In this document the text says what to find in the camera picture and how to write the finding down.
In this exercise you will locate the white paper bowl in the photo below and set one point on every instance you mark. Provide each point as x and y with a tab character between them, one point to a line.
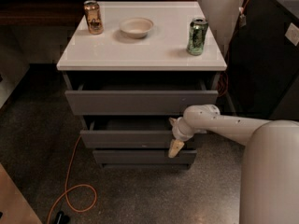
136	27

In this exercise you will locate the grey drawer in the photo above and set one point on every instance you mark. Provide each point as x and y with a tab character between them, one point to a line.
159	156
133	102
121	133

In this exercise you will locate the orange soda can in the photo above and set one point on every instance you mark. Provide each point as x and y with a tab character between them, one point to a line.
93	17

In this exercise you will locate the green soda can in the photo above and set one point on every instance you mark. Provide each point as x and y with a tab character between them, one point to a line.
197	36

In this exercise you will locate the grey bottom drawer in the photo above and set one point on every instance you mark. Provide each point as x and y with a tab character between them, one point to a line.
159	156

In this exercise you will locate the black plug on floor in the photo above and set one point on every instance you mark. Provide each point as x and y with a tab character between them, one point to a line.
61	218

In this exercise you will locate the dark cabinet on right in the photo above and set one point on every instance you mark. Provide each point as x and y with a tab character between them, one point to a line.
263	67

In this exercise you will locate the white top grey cabinet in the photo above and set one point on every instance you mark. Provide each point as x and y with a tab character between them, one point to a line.
158	61

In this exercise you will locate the grey top drawer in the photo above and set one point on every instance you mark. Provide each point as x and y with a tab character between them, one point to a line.
133	102

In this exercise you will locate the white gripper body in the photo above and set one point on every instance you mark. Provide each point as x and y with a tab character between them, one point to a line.
179	131

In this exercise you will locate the light wooden panel corner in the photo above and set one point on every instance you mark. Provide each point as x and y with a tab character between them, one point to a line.
14	208

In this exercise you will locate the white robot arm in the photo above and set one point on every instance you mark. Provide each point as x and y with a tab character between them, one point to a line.
269	192

